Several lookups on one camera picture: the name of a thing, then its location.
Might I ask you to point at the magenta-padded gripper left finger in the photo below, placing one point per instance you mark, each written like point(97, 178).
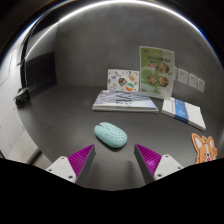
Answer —
point(80, 160)

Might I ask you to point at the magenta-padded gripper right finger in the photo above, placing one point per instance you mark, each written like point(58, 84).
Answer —
point(150, 160)

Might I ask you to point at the teal dotted computer mouse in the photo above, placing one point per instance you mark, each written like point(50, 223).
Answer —
point(111, 135)

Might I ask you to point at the orange corgi-shaped mouse pad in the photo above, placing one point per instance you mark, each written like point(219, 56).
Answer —
point(204, 148)

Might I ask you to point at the white book with blue band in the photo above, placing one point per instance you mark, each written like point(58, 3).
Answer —
point(185, 113)

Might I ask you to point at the grey striped-cover book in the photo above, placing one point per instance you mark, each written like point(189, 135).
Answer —
point(123, 101)

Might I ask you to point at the white colourful sticker card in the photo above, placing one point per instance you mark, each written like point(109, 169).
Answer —
point(121, 80)

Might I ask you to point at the small black device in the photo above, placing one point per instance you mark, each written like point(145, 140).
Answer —
point(22, 96)

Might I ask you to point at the green food menu stand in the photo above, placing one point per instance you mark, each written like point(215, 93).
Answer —
point(156, 71)

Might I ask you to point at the black flat monitor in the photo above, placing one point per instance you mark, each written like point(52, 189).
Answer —
point(41, 73)

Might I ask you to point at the white wall socket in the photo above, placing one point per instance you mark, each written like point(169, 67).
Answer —
point(175, 73)
point(201, 85)
point(193, 81)
point(182, 76)

